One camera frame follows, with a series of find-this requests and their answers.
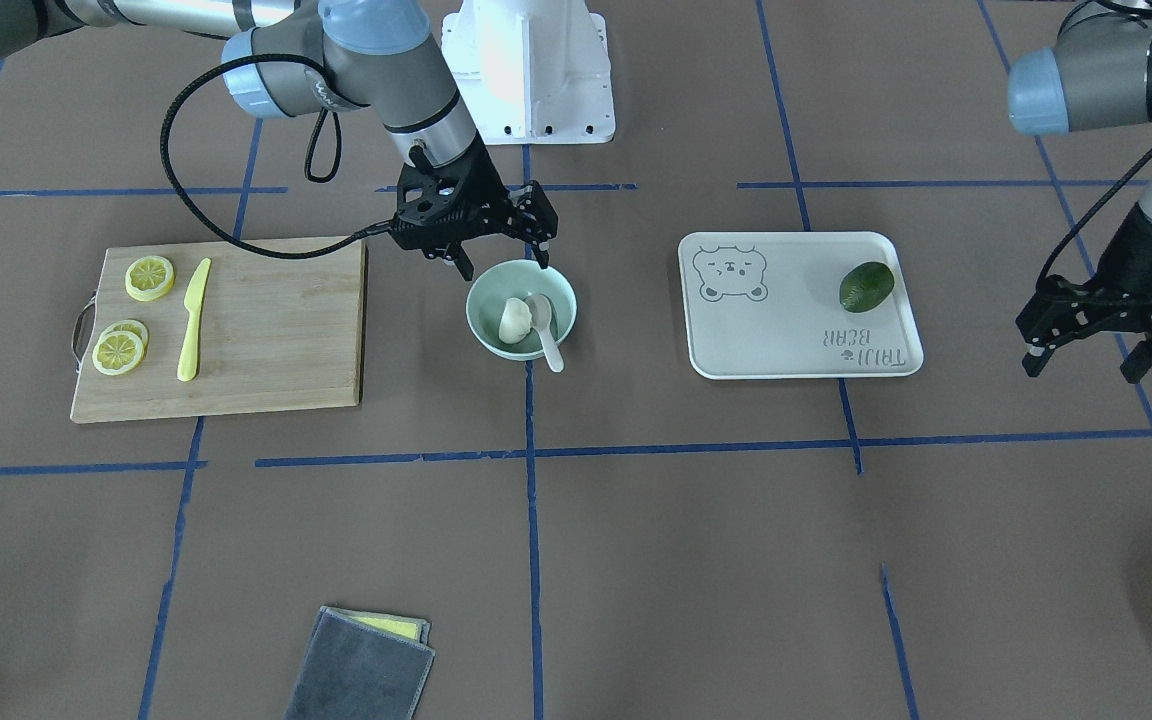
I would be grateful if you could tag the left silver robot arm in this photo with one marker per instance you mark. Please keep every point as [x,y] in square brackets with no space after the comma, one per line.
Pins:
[1096,74]

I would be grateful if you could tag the lemon slice lower front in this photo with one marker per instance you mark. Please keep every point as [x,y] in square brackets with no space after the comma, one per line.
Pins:
[118,353]

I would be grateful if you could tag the lemon slice lower back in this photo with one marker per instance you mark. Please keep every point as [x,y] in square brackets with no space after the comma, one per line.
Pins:
[132,326]

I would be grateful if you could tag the white spoon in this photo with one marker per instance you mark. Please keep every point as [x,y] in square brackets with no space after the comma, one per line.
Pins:
[541,311]

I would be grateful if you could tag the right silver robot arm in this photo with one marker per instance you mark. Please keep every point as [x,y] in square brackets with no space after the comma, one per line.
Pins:
[286,59]

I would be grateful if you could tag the wooden cutting board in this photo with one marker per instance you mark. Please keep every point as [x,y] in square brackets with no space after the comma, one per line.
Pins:
[276,334]

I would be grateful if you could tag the yellow plastic knife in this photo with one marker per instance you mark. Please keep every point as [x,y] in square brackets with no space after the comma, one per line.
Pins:
[189,355]

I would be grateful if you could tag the lemon slice top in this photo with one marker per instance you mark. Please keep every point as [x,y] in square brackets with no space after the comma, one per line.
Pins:
[149,278]

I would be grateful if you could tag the mint green bowl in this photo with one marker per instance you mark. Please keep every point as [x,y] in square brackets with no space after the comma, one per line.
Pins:
[518,278]

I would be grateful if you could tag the lemon slice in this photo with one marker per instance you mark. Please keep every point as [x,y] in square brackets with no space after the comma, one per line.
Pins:
[149,278]
[118,353]
[132,326]

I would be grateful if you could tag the cream bear tray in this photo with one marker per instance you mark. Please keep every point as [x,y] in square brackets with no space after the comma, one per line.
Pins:
[761,306]

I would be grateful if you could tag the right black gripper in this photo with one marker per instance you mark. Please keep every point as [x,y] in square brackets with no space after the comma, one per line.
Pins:
[485,189]

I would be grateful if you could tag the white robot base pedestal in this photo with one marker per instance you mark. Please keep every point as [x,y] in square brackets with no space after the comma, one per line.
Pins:
[532,72]

